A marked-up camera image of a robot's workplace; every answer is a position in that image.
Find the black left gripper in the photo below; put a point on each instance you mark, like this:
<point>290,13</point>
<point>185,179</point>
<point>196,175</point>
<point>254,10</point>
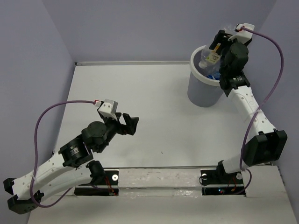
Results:
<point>124,129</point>

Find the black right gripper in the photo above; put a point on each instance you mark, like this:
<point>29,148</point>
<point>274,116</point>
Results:
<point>220,37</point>

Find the large ribbed clear bottle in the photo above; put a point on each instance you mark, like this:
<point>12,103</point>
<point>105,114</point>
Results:
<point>209,57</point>

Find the blue label bottle white cap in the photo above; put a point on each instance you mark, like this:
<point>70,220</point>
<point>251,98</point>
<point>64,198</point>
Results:
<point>214,76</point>

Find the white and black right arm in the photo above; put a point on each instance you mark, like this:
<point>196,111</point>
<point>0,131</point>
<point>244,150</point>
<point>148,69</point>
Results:
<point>263,142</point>

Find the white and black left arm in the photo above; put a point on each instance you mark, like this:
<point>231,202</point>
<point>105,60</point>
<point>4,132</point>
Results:
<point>72,165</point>

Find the grey bin with white rim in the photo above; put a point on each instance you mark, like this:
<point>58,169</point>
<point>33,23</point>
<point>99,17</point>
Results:
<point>202,91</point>

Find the white foam strip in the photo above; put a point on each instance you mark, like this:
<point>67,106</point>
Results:
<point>159,182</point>

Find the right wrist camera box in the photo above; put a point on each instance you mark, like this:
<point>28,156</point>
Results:
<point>243,36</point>

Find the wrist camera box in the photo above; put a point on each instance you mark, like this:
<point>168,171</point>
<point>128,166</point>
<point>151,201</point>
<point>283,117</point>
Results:
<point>243,36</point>
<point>107,108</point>

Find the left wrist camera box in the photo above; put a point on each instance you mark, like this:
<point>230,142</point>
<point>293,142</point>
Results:
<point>107,108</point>

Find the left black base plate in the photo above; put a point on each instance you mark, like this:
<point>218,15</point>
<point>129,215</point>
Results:
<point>107,187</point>

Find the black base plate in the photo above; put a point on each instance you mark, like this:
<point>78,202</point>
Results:
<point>216,182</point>
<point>107,187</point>

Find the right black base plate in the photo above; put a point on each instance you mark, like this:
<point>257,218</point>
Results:
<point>216,182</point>

